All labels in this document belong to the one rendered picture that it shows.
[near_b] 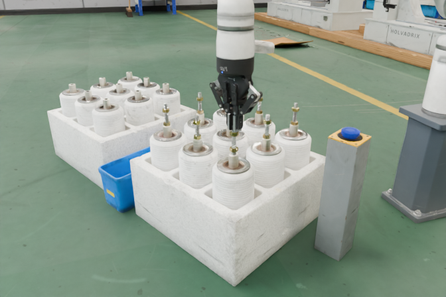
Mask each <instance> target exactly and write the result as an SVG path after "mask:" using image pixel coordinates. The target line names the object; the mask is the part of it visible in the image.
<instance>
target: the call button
mask: <svg viewBox="0 0 446 297"><path fill-rule="evenodd" d="M341 134H342V136H343V137H344V138H347V139H357V138H358V136H360V131H359V130H358V129H356V128H354V127H344V128H342V129H341Z"/></svg>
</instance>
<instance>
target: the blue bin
mask: <svg viewBox="0 0 446 297"><path fill-rule="evenodd" d="M148 152H151V147H147V148H144V149H141V150H139V151H137V152H134V153H131V154H129V155H126V156H123V157H121V158H119V159H116V160H113V161H111V162H108V163H106V164H103V165H101V166H99V167H98V171H99V173H100V174H101V178H102V184H103V187H104V193H105V197H106V202H107V203H108V204H109V205H111V206H112V207H113V208H115V209H116V210H117V211H119V212H121V213H124V212H127V211H129V210H131V209H132V208H134V207H135V200H134V194H133V182H132V177H131V165H130V160H131V159H133V158H136V157H140V156H142V155H144V154H147V153H148Z"/></svg>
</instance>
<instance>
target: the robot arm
mask: <svg viewBox="0 0 446 297"><path fill-rule="evenodd" d="M433 1H434V3H435V6H436V9H437V11H438V13H439V14H440V15H441V16H442V17H443V18H445V19H446V0H433ZM274 48H275V45H274V43H272V42H266V41H262V40H255V37H254V2H253V0H218V9H217V37H216V70H217V72H218V73H219V75H218V79H217V80H216V81H215V82H211V83H210V88H211V90H212V93H213V94H214V97H215V99H216V101H217V104H218V106H219V108H221V109H222V108H223V109H224V110H225V112H226V124H227V126H228V130H233V132H238V131H241V129H242V127H243V115H245V114H247V113H250V112H251V111H252V110H253V108H254V107H255V106H256V104H257V103H258V101H259V100H260V99H261V97H262V96H263V93H262V92H261V91H259V92H257V91H256V89H255V88H254V87H253V85H254V83H253V80H252V74H253V71H254V53H263V54H271V53H274ZM248 93H249V94H248ZM247 94H248V96H247ZM220 97H222V99H223V102H222V100H221V98H220ZM247 99H248V100H247ZM230 102H231V104H230ZM239 106H240V108H239ZM421 111H422V112H424V113H425V114H427V115H430V116H434V117H440V118H446V34H444V35H441V36H440V37H439V38H438V39H437V42H436V46H435V52H434V55H433V60H432V63H431V69H430V72H429V77H428V81H427V86H426V89H425V95H424V98H423V103H422V106H421Z"/></svg>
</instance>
